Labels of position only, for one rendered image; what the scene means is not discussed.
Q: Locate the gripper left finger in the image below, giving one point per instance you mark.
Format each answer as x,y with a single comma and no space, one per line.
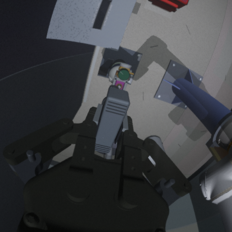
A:
45,137

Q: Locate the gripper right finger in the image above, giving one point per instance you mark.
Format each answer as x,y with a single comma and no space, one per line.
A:
163,163

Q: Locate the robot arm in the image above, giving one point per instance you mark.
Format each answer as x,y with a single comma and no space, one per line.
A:
217,181

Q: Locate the light grey short cylinder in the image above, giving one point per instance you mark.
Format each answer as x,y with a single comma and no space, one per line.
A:
156,140

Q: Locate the white oxygen cylinder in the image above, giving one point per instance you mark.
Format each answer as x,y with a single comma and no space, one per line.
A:
112,72

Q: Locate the green round dial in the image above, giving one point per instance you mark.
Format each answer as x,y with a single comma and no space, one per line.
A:
123,75

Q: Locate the brass valve yoke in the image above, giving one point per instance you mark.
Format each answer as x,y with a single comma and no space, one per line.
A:
121,68

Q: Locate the grey ribbed block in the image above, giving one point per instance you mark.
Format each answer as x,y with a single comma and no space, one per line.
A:
112,117

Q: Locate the magenta block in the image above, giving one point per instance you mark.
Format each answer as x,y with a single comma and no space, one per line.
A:
119,84

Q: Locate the black clamp block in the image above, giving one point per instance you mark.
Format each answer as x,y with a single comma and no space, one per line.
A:
106,67

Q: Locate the light grey slotted panel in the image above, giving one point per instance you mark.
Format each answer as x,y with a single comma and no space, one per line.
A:
76,21

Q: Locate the red box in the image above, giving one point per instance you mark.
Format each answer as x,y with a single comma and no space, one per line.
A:
168,4

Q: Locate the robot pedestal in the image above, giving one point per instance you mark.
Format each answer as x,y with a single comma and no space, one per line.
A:
195,101

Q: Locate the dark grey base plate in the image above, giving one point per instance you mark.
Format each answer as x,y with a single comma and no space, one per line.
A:
116,54

